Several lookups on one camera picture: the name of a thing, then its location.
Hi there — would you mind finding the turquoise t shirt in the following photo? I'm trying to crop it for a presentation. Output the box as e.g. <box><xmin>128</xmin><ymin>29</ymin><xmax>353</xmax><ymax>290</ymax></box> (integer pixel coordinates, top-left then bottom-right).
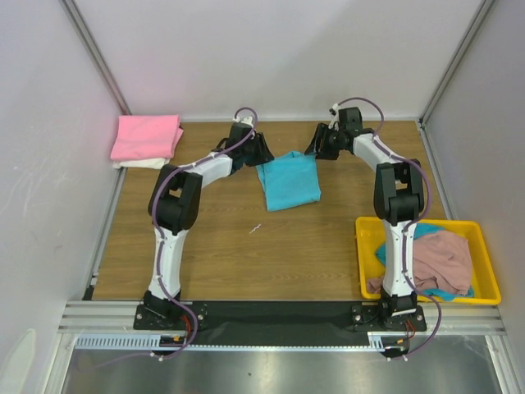
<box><xmin>375</xmin><ymin>223</ymin><xmax>476</xmax><ymax>303</ymax></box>
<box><xmin>257</xmin><ymin>151</ymin><xmax>322</xmax><ymax>212</ymax></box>

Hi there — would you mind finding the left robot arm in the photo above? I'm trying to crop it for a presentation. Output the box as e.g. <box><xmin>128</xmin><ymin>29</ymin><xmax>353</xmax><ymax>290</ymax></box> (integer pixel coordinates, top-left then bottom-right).
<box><xmin>143</xmin><ymin>121</ymin><xmax>274</xmax><ymax>328</ymax></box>

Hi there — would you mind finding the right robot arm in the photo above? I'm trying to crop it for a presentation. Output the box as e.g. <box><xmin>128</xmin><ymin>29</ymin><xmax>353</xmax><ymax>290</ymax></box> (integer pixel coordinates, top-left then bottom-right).
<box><xmin>305</xmin><ymin>104</ymin><xmax>428</xmax><ymax>330</ymax></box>

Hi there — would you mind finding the small pink thread scrap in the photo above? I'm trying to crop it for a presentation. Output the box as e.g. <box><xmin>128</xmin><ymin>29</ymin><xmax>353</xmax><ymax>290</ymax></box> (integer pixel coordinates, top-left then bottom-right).
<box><xmin>249</xmin><ymin>223</ymin><xmax>262</xmax><ymax>234</ymax></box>

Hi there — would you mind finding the yellow plastic bin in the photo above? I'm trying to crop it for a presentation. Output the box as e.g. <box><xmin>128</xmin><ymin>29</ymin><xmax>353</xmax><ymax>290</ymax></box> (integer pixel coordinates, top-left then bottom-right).
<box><xmin>355</xmin><ymin>217</ymin><xmax>501</xmax><ymax>305</ymax></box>

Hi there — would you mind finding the folded white t shirt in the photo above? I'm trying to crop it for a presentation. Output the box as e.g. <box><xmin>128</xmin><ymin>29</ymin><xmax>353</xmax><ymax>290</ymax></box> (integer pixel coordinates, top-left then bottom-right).
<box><xmin>112</xmin><ymin>158</ymin><xmax>170</xmax><ymax>170</ymax></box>

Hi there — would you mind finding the folded pink t shirt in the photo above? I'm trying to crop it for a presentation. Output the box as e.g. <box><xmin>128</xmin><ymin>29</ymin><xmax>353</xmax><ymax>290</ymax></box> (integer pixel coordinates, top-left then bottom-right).
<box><xmin>110</xmin><ymin>115</ymin><xmax>183</xmax><ymax>162</ymax></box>

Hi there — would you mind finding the dusty pink t shirt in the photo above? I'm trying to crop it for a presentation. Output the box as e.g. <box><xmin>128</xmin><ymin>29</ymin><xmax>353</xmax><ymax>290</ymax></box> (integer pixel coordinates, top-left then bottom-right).
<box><xmin>366</xmin><ymin>230</ymin><xmax>473</xmax><ymax>296</ymax></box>

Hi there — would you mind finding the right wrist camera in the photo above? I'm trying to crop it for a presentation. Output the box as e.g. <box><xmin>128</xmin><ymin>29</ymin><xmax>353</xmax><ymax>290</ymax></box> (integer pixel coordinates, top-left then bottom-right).
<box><xmin>328</xmin><ymin>103</ymin><xmax>340</xmax><ymax>129</ymax></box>

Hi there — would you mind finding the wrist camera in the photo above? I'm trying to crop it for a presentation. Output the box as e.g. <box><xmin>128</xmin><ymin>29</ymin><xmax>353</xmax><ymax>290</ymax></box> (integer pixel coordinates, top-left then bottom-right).
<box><xmin>233</xmin><ymin>116</ymin><xmax>255</xmax><ymax>128</ymax></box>
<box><xmin>328</xmin><ymin>103</ymin><xmax>340</xmax><ymax>129</ymax></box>

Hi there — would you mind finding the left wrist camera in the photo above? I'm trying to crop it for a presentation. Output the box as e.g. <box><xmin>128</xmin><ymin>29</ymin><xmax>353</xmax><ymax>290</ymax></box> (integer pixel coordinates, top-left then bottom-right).
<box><xmin>233</xmin><ymin>116</ymin><xmax>255</xmax><ymax>128</ymax></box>

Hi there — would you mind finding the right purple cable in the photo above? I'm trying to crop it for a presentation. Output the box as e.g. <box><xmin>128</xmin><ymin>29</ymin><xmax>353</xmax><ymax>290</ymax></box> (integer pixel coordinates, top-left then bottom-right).
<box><xmin>334</xmin><ymin>97</ymin><xmax>443</xmax><ymax>362</ymax></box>

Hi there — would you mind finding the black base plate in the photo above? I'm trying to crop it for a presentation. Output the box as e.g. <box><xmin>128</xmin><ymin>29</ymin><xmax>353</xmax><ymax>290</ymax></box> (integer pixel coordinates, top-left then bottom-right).
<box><xmin>134</xmin><ymin>302</ymin><xmax>427</xmax><ymax>337</ymax></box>

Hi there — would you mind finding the white cable duct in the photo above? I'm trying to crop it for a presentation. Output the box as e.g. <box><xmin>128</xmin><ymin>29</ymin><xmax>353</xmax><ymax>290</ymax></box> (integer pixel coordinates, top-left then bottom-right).
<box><xmin>75</xmin><ymin>331</ymin><xmax>406</xmax><ymax>352</ymax></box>

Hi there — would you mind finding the right aluminium frame post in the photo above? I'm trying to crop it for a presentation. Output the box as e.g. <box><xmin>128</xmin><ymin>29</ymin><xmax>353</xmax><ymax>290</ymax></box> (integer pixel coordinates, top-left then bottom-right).
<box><xmin>418</xmin><ymin>0</ymin><xmax>497</xmax><ymax>127</ymax></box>

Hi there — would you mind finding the aluminium frame post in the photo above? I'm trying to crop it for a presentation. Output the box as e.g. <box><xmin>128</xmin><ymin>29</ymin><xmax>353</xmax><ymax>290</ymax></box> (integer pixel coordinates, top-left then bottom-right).
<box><xmin>418</xmin><ymin>0</ymin><xmax>497</xmax><ymax>127</ymax></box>
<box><xmin>58</xmin><ymin>0</ymin><xmax>131</xmax><ymax>115</ymax></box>

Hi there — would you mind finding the left aluminium frame post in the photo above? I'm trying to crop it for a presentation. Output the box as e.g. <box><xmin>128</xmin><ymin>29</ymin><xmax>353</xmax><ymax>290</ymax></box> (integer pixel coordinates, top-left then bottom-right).
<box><xmin>58</xmin><ymin>0</ymin><xmax>131</xmax><ymax>115</ymax></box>

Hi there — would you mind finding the aluminium front rail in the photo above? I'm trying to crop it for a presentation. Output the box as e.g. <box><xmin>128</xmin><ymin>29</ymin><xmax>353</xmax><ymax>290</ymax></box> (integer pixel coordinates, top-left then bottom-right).
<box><xmin>58</xmin><ymin>300</ymin><xmax>505</xmax><ymax>335</ymax></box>

